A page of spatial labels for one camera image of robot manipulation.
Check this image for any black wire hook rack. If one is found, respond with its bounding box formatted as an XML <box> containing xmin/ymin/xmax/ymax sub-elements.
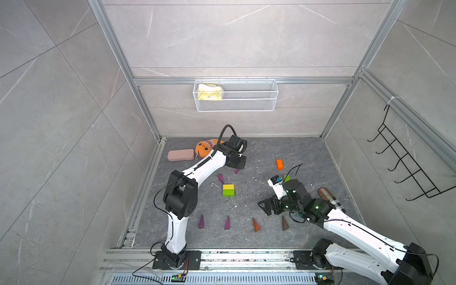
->
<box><xmin>367</xmin><ymin>104</ymin><xmax>456</xmax><ymax>202</ymax></box>

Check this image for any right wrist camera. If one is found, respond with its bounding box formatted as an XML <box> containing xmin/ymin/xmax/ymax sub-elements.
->
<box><xmin>267</xmin><ymin>175</ymin><xmax>286</xmax><ymax>200</ymax></box>

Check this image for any reddish brown wedge block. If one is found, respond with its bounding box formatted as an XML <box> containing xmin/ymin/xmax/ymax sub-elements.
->
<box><xmin>252</xmin><ymin>218</ymin><xmax>261</xmax><ymax>233</ymax></box>

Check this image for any plaid brown cylinder case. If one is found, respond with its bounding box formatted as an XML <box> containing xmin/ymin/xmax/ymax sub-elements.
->
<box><xmin>318</xmin><ymin>187</ymin><xmax>346</xmax><ymax>213</ymax></box>

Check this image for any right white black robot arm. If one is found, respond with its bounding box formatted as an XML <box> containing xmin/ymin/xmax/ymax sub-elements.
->
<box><xmin>258</xmin><ymin>176</ymin><xmax>437</xmax><ymax>285</ymax></box>

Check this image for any orange rectangular block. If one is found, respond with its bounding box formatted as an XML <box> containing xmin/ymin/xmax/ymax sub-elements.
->
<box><xmin>276</xmin><ymin>159</ymin><xmax>284</xmax><ymax>171</ymax></box>

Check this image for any dark brown wedge block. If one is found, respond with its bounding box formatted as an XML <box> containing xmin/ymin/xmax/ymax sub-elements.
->
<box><xmin>281</xmin><ymin>216</ymin><xmax>289</xmax><ymax>231</ymax></box>

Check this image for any white wire wall basket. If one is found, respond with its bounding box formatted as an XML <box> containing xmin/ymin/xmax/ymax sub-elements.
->
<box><xmin>192</xmin><ymin>79</ymin><xmax>279</xmax><ymax>112</ymax></box>

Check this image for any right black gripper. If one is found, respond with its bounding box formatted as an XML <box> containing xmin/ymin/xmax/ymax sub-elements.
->
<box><xmin>256</xmin><ymin>192</ymin><xmax>301</xmax><ymax>215</ymax></box>

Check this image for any yellow white cloth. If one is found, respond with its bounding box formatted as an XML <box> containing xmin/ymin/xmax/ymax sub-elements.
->
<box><xmin>197</xmin><ymin>83</ymin><xmax>224</xmax><ymax>101</ymax></box>

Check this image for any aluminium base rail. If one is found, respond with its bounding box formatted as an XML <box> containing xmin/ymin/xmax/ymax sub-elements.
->
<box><xmin>96</xmin><ymin>248</ymin><xmax>374</xmax><ymax>285</ymax></box>

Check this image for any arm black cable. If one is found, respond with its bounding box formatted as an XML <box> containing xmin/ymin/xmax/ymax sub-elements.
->
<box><xmin>154</xmin><ymin>123</ymin><xmax>248</xmax><ymax>247</ymax></box>
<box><xmin>283</xmin><ymin>163</ymin><xmax>439</xmax><ymax>275</ymax></box>

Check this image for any green rectangular block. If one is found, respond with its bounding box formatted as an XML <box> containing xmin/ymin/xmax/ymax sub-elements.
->
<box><xmin>223</xmin><ymin>189</ymin><xmax>235</xmax><ymax>197</ymax></box>

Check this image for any pink rectangular case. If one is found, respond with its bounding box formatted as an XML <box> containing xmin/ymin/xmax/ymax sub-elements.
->
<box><xmin>167</xmin><ymin>149</ymin><xmax>195</xmax><ymax>162</ymax></box>

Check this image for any orange fish plush toy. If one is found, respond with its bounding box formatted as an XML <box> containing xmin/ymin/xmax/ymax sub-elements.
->
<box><xmin>195</xmin><ymin>139</ymin><xmax>219</xmax><ymax>159</ymax></box>

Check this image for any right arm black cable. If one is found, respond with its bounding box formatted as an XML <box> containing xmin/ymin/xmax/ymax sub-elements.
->
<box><xmin>283</xmin><ymin>163</ymin><xmax>439</xmax><ymax>275</ymax></box>

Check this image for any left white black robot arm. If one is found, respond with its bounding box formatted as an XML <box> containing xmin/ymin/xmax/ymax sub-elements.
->
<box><xmin>159</xmin><ymin>134</ymin><xmax>248</xmax><ymax>268</ymax></box>

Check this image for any yellow rectangular block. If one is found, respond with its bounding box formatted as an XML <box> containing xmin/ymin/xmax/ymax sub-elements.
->
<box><xmin>223</xmin><ymin>184</ymin><xmax>235</xmax><ymax>191</ymax></box>

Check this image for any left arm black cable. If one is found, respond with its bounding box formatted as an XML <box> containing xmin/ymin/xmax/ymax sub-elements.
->
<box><xmin>154</xmin><ymin>123</ymin><xmax>248</xmax><ymax>247</ymax></box>

